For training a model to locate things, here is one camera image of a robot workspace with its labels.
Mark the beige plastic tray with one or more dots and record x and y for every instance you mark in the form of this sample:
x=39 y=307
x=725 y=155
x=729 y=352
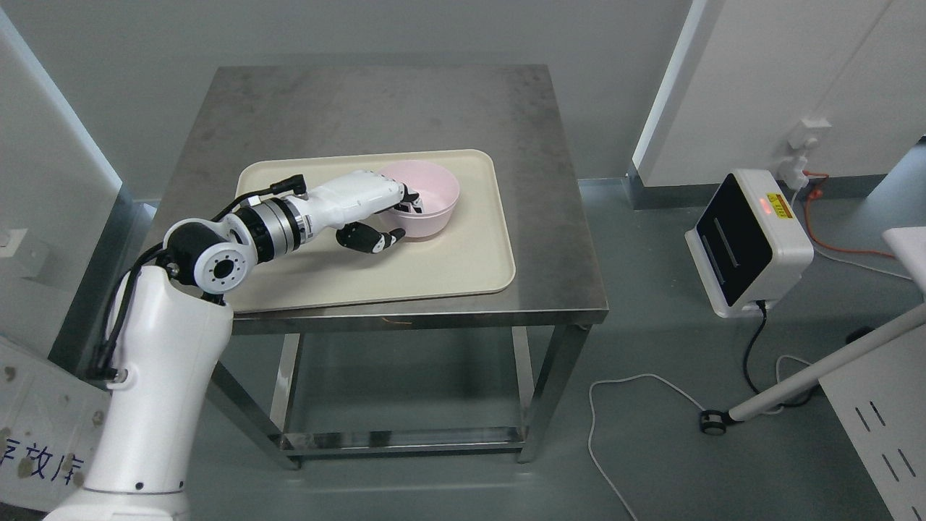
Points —
x=472 y=255

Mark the white black charging device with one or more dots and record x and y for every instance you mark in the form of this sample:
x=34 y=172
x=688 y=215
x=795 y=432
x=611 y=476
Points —
x=748 y=245

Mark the white stand leg with caster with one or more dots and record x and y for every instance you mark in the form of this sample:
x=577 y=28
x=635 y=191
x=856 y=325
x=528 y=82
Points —
x=715 y=423

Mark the white sign with blue text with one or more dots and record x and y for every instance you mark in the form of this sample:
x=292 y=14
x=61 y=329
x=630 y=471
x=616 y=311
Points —
x=51 y=423

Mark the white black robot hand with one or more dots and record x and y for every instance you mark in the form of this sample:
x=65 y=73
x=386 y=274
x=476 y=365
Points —
x=343 y=203

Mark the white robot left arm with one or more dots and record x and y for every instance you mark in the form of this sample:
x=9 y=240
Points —
x=166 y=330

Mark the pink bowl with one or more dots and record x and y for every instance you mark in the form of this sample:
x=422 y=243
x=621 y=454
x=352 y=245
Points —
x=439 y=191

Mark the white perforated panel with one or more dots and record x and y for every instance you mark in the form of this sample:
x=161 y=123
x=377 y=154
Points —
x=880 y=401

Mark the stainless steel table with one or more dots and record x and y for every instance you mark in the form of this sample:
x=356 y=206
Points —
x=511 y=113

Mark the white wall switch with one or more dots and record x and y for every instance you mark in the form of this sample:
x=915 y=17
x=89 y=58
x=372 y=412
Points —
x=11 y=241

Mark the white wall socket plug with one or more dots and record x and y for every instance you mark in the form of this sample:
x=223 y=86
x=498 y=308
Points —
x=806 y=135

